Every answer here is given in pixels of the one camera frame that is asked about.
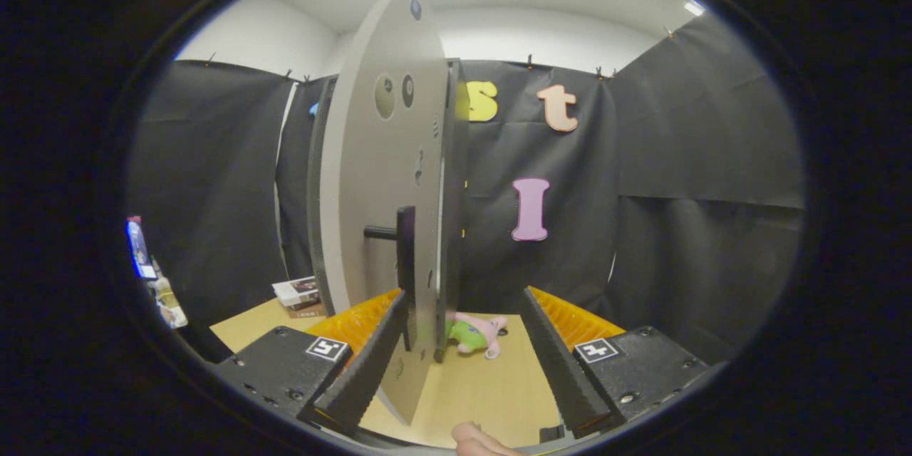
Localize grey shoe cabinet door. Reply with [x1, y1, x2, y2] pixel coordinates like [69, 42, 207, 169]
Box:
[318, 0, 451, 427]

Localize grey shoe cabinet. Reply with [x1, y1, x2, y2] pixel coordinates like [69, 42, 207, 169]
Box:
[306, 58, 471, 364]

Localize small cluttered items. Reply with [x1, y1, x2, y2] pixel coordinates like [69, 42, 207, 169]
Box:
[148, 256, 190, 329]

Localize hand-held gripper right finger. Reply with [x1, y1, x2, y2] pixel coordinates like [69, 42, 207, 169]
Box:
[517, 286, 710, 439]

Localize black backdrop cloth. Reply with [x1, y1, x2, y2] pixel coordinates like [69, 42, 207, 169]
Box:
[127, 14, 806, 364]

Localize pink green plush toy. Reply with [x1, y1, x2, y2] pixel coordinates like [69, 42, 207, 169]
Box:
[445, 311, 509, 360]

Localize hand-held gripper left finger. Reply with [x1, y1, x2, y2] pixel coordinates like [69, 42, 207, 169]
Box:
[214, 290, 410, 435]

